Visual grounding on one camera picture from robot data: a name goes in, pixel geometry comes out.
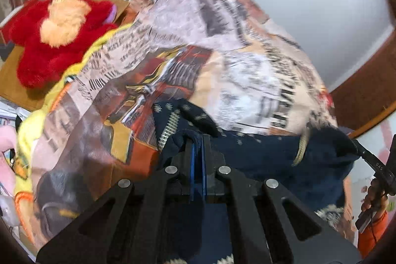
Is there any newspaper print bedspread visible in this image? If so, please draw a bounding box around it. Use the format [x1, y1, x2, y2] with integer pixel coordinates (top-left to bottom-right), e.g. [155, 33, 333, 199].
[15, 0, 337, 249]

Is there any wooden door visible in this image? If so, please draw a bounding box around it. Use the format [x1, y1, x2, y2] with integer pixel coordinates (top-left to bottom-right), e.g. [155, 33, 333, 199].
[331, 0, 395, 135]

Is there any brown cardboard sheet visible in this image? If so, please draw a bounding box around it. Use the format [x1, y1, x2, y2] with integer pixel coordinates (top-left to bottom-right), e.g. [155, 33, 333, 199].
[0, 0, 131, 111]

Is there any navy patterned hooded garment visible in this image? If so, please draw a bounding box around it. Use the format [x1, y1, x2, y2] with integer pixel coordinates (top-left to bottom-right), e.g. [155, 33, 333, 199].
[152, 98, 357, 263]

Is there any person right hand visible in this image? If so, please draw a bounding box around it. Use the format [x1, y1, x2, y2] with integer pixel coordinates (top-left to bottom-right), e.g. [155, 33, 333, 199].
[361, 178, 389, 218]

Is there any yellow blanket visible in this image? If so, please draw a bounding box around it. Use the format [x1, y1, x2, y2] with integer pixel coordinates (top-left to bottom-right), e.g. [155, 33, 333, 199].
[14, 24, 132, 196]

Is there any pink plush toy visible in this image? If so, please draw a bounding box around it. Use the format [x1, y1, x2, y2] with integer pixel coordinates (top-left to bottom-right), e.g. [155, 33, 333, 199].
[0, 124, 20, 227]

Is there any red plush toy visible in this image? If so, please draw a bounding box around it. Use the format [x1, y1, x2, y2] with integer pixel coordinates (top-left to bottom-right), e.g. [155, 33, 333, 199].
[8, 0, 118, 89]

